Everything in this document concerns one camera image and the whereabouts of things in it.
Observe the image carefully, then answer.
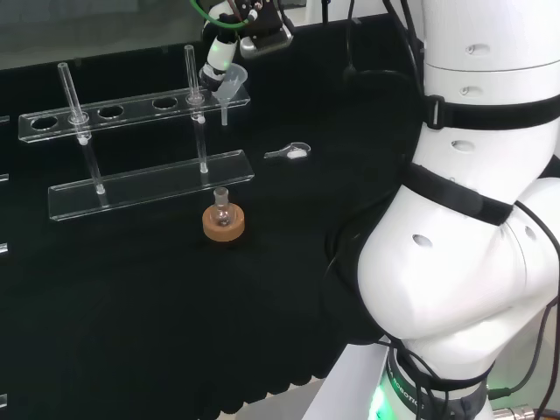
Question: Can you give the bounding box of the black cloth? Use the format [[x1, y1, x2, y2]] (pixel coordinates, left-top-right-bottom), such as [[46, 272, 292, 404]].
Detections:
[[0, 12, 428, 420]]

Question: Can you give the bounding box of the clear acrylic funnel stand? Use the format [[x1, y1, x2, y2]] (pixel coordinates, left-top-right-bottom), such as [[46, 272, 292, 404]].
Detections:
[[17, 45, 256, 223]]

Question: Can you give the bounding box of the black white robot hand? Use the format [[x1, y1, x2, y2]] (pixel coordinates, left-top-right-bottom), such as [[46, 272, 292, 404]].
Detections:
[[199, 0, 286, 92]]

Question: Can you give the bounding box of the green cable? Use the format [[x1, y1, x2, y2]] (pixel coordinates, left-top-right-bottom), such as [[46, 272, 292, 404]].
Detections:
[[190, 0, 250, 31]]

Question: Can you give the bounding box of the clear plastic funnel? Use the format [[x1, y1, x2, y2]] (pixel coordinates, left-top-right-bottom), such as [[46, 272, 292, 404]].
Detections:
[[215, 63, 249, 128]]

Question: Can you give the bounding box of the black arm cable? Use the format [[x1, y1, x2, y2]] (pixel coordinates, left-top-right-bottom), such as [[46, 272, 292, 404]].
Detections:
[[511, 200, 560, 420]]

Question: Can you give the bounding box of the cork ring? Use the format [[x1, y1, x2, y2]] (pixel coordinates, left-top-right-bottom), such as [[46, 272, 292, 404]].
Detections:
[[201, 203, 247, 243]]

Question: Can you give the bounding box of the pale board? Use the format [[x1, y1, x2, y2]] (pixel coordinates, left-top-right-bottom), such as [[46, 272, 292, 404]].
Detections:
[[301, 335, 393, 420]]

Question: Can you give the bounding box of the small glass weighing funnel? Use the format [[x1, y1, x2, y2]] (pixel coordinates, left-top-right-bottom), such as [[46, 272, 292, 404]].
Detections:
[[263, 141, 313, 161]]

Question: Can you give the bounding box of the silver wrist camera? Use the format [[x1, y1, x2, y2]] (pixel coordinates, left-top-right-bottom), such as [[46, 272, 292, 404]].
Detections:
[[239, 24, 295, 60]]

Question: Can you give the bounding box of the small round-bottom glass flask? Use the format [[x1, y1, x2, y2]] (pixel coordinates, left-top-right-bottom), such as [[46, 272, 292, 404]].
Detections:
[[208, 187, 234, 228]]

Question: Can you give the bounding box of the hanging black cable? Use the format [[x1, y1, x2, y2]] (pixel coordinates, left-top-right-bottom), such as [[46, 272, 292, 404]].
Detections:
[[343, 0, 365, 85]]

